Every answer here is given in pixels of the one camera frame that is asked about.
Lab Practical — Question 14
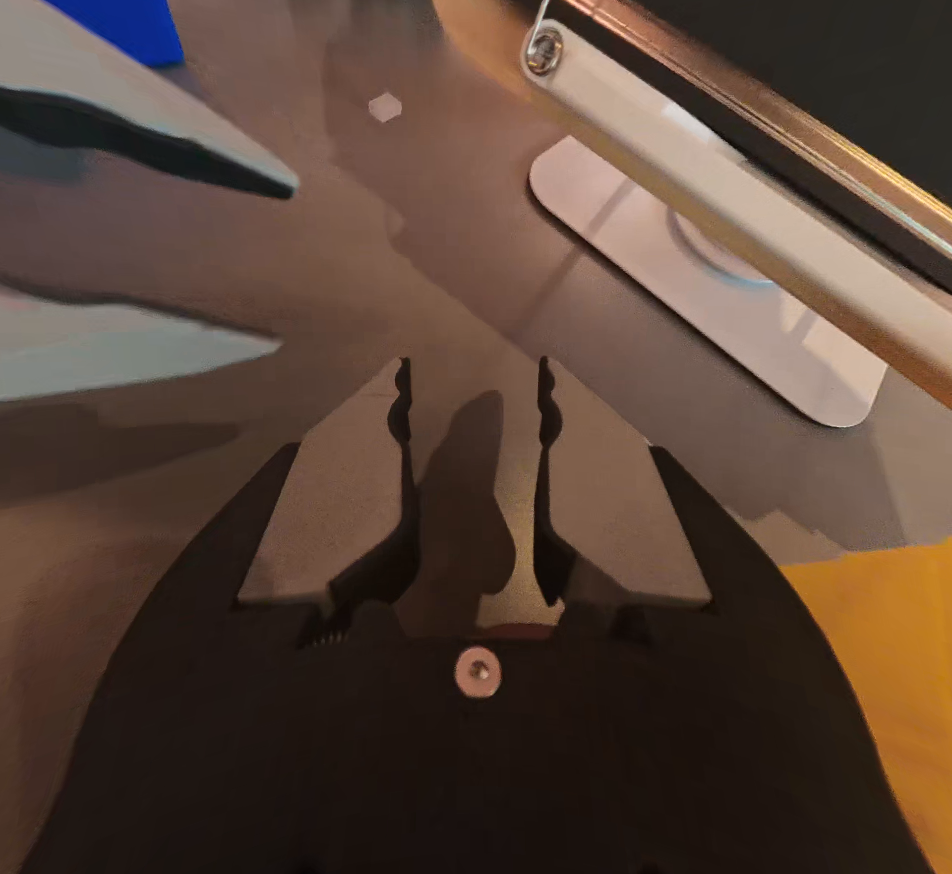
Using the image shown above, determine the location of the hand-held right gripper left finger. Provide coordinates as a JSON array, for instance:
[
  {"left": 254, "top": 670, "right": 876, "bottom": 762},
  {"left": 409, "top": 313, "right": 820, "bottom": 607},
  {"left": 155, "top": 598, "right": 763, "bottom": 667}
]
[{"left": 236, "top": 357, "right": 422, "bottom": 615}]

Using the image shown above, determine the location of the black wooden book stand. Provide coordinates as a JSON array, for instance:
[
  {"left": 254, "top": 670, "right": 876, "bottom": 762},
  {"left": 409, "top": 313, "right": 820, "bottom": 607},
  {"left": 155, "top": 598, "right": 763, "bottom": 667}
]
[{"left": 420, "top": 0, "right": 952, "bottom": 429}]

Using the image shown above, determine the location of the yellow plastic bin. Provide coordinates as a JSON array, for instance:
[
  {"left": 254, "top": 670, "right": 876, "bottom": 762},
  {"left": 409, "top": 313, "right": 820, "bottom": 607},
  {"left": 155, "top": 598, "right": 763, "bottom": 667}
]
[{"left": 779, "top": 538, "right": 952, "bottom": 874}]

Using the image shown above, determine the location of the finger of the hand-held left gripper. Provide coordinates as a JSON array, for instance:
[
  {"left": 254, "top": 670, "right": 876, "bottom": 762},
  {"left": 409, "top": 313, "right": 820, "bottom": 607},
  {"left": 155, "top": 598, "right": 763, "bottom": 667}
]
[
  {"left": 0, "top": 0, "right": 300, "bottom": 202},
  {"left": 0, "top": 278, "right": 285, "bottom": 404}
]

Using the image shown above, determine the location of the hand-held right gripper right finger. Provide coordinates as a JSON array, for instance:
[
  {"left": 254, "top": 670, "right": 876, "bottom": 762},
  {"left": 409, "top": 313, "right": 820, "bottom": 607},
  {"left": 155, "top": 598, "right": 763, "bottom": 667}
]
[{"left": 533, "top": 356, "right": 715, "bottom": 611}]

